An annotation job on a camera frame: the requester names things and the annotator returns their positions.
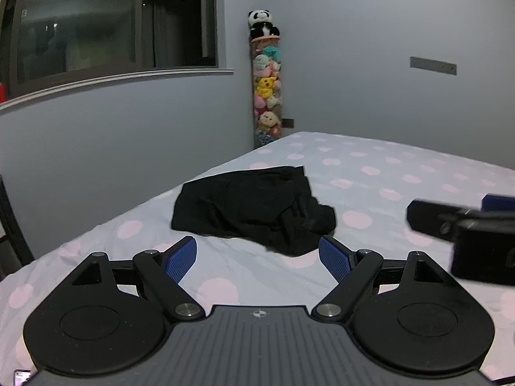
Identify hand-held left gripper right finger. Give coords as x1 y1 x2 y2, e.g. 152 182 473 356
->
311 236 448 323

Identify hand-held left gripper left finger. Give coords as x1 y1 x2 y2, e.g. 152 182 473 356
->
69 236 204 323

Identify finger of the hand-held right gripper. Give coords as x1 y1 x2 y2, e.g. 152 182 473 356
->
481 193 515 212
406 198 463 244

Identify black shorts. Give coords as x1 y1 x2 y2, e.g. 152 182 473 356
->
171 166 337 257

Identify polka dot bed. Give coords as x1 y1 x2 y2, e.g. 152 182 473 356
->
0 131 515 386

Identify dark chair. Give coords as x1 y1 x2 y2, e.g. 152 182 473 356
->
0 174 35 269

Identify clear tube of plush toys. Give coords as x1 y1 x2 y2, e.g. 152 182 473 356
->
250 35 286 150

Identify white window sill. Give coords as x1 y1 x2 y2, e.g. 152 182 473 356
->
0 68 235 112

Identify panda plush toy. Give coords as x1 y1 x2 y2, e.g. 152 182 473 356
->
247 10 281 41

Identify dark framed window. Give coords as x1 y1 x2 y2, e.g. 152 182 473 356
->
0 0 219 99

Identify grey wall plate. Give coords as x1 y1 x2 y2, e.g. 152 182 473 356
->
409 56 458 77

